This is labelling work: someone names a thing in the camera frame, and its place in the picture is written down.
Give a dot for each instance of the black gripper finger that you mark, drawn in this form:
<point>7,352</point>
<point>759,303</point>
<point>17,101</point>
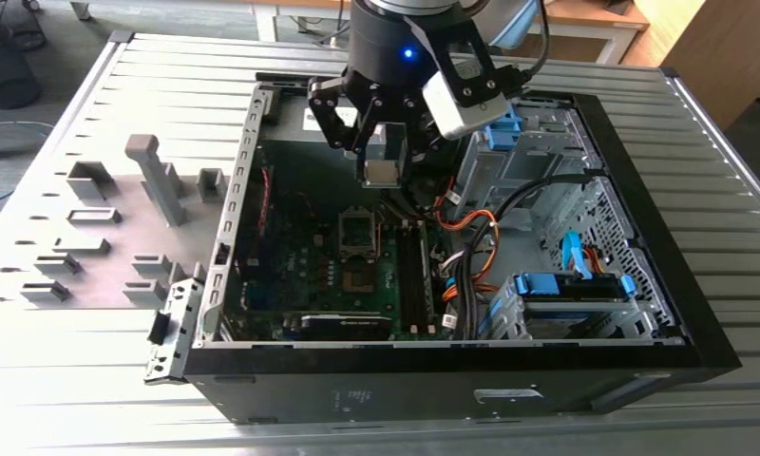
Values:
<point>418,138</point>
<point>326,116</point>

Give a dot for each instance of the silver CPU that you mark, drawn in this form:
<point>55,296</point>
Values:
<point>382,173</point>

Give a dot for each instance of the CPU socket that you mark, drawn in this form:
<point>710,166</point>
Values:
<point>358,281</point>

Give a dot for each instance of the grey CPU holder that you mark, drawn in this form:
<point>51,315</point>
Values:
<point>79,247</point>

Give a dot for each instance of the grey power supply unit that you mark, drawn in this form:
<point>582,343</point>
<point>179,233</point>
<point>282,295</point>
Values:
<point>305,161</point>

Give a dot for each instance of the silver disk bay cage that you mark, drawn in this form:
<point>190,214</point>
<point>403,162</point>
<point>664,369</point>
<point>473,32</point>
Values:
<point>533,161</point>

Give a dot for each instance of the narrow grey slotted holder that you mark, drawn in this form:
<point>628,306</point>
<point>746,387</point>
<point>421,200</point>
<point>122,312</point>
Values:
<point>210,190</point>

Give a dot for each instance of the RAM slot with white clips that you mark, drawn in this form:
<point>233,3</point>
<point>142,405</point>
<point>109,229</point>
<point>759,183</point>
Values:
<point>410,275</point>
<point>426,275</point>

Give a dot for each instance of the green motherboard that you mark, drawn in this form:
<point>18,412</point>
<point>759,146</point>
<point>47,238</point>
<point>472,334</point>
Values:
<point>291,271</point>

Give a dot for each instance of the wooden desk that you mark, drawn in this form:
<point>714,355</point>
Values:
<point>596,16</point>

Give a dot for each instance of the perforated silver disk bay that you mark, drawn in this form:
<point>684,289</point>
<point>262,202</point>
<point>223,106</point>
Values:
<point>609,223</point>

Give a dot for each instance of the hard disk in blue carrier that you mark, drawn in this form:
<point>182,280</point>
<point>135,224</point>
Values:
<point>536,285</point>

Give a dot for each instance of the grey parts rack plate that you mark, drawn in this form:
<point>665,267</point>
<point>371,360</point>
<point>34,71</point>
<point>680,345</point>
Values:
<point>134,237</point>

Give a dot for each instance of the grey box holder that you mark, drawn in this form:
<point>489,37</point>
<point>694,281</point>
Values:
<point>93,187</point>

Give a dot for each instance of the black graphics card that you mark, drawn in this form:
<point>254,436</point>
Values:
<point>349,325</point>

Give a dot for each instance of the low grey clip holder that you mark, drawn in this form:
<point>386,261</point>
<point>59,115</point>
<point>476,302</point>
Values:
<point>149,266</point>
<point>54,266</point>
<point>42,293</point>
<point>141,293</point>

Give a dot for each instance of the grey table leg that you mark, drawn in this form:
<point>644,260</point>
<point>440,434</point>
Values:
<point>83,9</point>

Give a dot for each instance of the wooden cabinet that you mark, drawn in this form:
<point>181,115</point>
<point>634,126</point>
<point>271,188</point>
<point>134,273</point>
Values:
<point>722,57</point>

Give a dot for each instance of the black plastic latch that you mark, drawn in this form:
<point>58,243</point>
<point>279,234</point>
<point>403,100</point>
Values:
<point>159,328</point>

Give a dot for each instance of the black PC case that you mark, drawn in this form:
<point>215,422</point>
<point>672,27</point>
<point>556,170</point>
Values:
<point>418,399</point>

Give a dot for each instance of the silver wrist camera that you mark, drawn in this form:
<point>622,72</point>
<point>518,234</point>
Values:
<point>457,121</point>

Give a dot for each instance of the blue plastic drive bracket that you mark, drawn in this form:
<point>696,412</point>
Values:
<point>504,138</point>

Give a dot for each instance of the white desk frame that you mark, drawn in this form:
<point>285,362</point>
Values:
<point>265,24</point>

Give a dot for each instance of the tall grey rack post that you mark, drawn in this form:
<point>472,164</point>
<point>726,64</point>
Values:
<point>162,190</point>

